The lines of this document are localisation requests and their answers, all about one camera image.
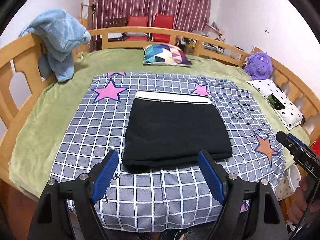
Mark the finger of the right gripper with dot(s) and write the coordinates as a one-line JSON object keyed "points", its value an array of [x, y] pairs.
{"points": [[285, 140], [297, 142]]}

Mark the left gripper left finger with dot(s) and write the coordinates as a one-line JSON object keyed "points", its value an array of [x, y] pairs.
{"points": [[51, 219]]}

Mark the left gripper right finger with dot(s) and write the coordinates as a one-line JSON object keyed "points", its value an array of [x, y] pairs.
{"points": [[250, 210]]}

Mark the black pants with white stripe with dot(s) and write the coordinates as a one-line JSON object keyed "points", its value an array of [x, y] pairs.
{"points": [[170, 129]]}

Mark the person right hand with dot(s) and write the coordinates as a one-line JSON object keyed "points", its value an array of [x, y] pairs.
{"points": [[299, 205]]}

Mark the white black-dotted pillow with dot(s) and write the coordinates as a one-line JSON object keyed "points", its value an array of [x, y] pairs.
{"points": [[289, 114]]}

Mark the black smartphone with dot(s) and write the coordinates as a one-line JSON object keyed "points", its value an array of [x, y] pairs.
{"points": [[275, 103]]}

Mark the purple plush toy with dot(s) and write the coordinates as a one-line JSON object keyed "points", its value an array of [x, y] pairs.
{"points": [[259, 66]]}

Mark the green fleece bed sheet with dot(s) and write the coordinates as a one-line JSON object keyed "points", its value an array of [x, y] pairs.
{"points": [[41, 135]]}

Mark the colourful geometric pillow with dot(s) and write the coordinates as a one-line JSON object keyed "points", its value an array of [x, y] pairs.
{"points": [[164, 54]]}

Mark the maroon patterned curtain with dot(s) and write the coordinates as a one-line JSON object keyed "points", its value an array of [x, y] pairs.
{"points": [[188, 15]]}

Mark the red chair right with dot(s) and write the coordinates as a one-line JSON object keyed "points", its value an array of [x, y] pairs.
{"points": [[162, 21]]}

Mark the light blue fleece garment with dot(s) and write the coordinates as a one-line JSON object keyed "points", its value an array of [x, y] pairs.
{"points": [[61, 33]]}

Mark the dark wooden chair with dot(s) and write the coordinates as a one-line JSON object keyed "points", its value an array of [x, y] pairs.
{"points": [[112, 23]]}

